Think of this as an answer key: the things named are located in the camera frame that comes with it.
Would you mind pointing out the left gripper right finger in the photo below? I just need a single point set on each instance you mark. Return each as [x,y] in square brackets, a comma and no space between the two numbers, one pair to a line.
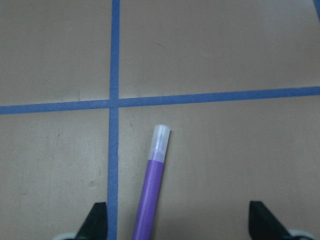
[263,225]

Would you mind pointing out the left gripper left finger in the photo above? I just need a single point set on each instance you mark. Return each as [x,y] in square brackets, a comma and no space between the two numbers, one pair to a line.
[95,226]

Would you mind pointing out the purple pen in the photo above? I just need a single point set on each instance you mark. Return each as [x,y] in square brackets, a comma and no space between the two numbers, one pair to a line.
[152,183]

